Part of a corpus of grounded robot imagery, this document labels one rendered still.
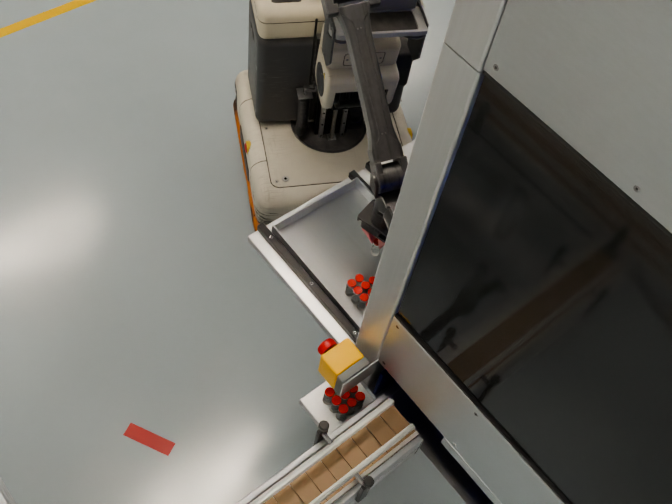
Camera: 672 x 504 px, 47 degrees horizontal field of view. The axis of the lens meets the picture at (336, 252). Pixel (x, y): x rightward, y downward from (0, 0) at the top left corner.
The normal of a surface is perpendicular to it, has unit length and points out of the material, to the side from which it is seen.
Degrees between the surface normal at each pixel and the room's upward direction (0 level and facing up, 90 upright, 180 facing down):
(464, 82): 90
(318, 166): 0
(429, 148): 90
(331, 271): 0
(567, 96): 90
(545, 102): 90
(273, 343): 0
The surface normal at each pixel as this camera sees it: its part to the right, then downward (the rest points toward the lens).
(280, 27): 0.19, 0.84
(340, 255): 0.11, -0.54
